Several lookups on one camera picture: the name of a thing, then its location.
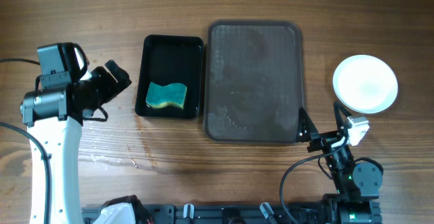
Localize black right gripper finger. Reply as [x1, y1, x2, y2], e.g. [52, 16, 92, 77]
[333, 101, 351, 131]
[296, 107, 319, 142]

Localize white plate front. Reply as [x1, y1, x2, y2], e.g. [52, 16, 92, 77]
[332, 54, 398, 114]

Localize yellow green sponge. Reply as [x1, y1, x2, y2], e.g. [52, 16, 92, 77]
[146, 82, 187, 109]

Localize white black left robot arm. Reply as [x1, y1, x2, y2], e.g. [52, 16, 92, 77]
[20, 60, 131, 223]

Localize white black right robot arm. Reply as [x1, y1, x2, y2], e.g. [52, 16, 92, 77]
[286, 102, 384, 224]

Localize black water tray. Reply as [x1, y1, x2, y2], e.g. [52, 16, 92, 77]
[135, 35, 203, 119]

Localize brown serving tray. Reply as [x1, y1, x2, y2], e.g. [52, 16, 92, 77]
[203, 20, 304, 145]

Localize black mounting rail base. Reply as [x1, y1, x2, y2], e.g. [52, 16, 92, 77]
[80, 202, 383, 224]

